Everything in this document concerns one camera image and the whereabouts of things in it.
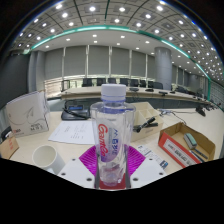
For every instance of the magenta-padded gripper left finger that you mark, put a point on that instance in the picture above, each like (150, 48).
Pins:
(75, 171)

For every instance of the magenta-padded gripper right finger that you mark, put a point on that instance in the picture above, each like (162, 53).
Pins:
(146, 171)

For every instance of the clear plastic water bottle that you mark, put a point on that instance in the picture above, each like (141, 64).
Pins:
(111, 140)

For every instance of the white remote control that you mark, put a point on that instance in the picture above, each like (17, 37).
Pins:
(151, 156)

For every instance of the white ceramic mug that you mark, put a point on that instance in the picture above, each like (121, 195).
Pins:
(55, 163)

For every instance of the red-sided open cardboard box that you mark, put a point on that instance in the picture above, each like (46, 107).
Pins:
(173, 150)

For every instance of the white printed paper sheet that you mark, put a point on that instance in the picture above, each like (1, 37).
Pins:
(71, 132)

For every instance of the black tool in beige box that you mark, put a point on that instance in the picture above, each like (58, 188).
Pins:
(145, 125)

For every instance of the black marker pen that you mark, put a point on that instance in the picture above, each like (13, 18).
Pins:
(199, 155)

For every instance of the black desktop microphone unit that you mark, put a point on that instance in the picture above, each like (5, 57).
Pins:
(75, 111)

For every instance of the small beige open box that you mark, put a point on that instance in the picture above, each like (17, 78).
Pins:
(145, 111)

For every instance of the brown cardboard sheet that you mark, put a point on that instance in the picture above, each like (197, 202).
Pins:
(8, 148)

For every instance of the black tabletop microphone base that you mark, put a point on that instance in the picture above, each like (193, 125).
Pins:
(200, 111)

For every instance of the long curved conference desk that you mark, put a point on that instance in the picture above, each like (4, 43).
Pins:
(93, 91)

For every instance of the black office chairs group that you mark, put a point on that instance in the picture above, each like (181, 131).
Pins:
(100, 81)

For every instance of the round ceiling lights group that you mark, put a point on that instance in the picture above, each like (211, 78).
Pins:
(92, 9)

